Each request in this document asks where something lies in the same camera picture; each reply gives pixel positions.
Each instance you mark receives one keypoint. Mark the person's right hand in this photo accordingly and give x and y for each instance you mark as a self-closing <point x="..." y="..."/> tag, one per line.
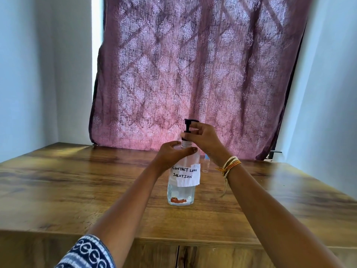
<point x="207" y="142"/>

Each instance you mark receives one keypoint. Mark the person's left hand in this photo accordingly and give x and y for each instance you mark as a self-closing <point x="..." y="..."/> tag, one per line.
<point x="167" y="156"/>

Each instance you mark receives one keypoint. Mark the person's left thumb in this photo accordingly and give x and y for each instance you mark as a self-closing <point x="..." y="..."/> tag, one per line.
<point x="189" y="152"/>

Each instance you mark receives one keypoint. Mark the person's right thumb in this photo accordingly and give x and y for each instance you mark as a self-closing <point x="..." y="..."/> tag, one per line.
<point x="188" y="135"/>

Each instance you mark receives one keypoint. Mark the black pump dispenser top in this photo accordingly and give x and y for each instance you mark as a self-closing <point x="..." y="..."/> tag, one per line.
<point x="187" y="126"/>

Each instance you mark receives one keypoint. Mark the clear bottle with white label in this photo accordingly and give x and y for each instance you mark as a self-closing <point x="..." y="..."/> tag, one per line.
<point x="182" y="189"/>

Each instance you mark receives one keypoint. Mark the person's right forearm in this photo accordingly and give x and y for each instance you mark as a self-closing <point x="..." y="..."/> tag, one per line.
<point x="273" y="220"/>

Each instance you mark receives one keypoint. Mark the person's left forearm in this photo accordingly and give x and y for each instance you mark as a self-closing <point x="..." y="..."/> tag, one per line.
<point x="131" y="209"/>

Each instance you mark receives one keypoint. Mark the small clear bottle blue cap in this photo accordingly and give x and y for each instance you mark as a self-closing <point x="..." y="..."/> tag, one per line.
<point x="205" y="166"/>

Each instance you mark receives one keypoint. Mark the purple patterned curtain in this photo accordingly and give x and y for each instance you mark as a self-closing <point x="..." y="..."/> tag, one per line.
<point x="195" y="72"/>

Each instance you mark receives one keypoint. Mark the wooden cabinet door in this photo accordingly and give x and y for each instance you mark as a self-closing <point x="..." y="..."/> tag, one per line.
<point x="223" y="258"/>
<point x="33" y="252"/>

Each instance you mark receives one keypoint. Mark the bright window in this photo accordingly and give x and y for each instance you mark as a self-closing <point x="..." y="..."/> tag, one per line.
<point x="97" y="30"/>

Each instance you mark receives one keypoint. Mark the blue white patterned sleeve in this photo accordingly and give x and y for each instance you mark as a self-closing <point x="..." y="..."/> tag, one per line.
<point x="89" y="253"/>

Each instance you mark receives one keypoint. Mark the black metal bracket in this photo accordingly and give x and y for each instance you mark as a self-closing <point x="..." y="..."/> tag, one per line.
<point x="274" y="153"/>

